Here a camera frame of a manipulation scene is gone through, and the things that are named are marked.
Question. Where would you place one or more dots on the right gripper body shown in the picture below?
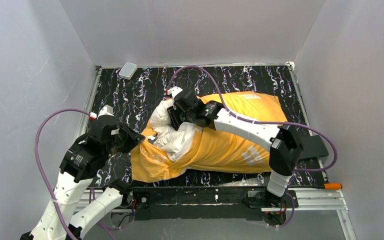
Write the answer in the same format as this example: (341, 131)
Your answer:
(174, 117)

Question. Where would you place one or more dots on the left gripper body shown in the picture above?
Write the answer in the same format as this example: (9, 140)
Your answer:
(125, 138)

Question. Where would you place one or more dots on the white pillow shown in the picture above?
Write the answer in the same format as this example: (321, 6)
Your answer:
(175, 143)

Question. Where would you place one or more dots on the yellow and blue pillowcase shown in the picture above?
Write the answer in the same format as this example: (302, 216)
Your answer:
(211, 150)

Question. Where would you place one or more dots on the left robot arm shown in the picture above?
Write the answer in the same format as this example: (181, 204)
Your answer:
(88, 154)

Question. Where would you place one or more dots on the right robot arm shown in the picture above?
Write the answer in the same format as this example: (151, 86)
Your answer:
(279, 138)

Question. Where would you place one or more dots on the small white box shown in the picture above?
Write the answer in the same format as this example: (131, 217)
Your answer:
(128, 70)

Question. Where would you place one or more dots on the black plate on table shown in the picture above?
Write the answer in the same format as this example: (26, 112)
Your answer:
(313, 147)

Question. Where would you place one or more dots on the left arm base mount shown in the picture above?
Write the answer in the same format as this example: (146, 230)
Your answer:
(129, 199)

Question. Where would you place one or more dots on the orange handled tool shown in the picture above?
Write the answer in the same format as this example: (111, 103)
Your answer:
(326, 186)

